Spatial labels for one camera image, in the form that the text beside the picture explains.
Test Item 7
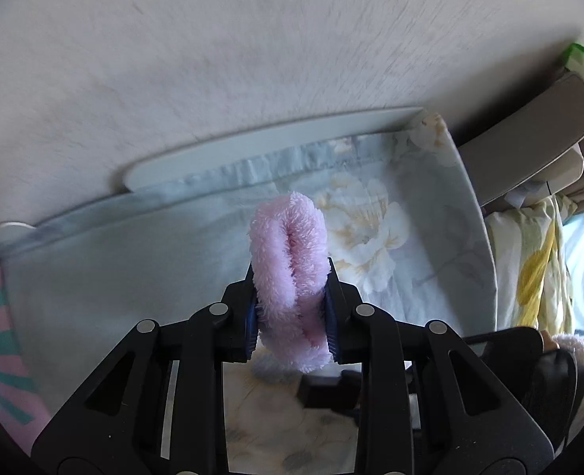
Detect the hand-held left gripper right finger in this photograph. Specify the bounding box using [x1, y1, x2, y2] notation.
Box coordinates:
[321, 257, 566, 475]

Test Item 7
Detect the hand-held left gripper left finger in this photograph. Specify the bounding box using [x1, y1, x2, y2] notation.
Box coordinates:
[31, 263, 260, 475]

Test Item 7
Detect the pink fluffy scrunchie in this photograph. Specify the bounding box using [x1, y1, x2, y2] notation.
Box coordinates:
[248, 190, 333, 374]

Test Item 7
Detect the yellow floral bedding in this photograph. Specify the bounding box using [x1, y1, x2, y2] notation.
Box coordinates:
[485, 194, 577, 332]

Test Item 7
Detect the light blue floral cloth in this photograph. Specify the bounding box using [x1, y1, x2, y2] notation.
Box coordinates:
[0, 111, 499, 475]

